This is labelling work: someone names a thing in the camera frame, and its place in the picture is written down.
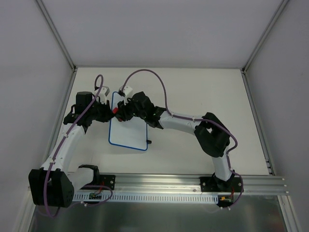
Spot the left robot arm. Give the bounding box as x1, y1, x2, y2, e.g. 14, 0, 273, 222
28, 88, 113, 208

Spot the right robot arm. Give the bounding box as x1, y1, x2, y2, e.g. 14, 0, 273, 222
113, 90, 235, 192

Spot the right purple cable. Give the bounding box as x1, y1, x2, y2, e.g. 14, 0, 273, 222
122, 69, 244, 209

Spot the aluminium corner post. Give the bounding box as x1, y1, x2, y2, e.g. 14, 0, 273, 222
242, 0, 290, 73
34, 0, 76, 71

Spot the aluminium mounting rail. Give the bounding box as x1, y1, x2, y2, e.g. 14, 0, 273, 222
75, 174, 289, 195

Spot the red whiteboard eraser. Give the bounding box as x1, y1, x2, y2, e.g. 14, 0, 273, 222
112, 107, 119, 115

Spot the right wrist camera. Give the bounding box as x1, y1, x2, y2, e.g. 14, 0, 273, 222
118, 85, 133, 98

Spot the white slotted cable duct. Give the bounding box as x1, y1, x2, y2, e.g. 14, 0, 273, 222
73, 192, 219, 204

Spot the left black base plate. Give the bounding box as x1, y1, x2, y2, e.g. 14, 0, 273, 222
99, 174, 116, 190

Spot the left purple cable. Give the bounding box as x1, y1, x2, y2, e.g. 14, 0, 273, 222
36, 74, 113, 218

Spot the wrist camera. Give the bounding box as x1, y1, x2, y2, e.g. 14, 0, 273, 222
118, 85, 133, 98
98, 86, 110, 104

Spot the right aluminium corner post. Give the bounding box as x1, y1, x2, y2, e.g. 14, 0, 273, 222
242, 0, 290, 73

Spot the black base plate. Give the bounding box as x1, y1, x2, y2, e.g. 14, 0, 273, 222
99, 174, 116, 190
199, 175, 243, 193

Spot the purple cable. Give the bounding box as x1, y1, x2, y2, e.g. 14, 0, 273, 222
36, 74, 113, 218
122, 69, 244, 209

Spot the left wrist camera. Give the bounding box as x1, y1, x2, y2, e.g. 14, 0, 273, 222
98, 86, 110, 104

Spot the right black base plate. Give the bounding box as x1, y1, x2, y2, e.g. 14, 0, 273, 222
199, 175, 243, 193

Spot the left aluminium corner post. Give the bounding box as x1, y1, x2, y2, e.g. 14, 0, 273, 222
34, 0, 76, 71

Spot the blue framed whiteboard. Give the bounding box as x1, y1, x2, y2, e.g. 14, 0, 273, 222
108, 91, 149, 151

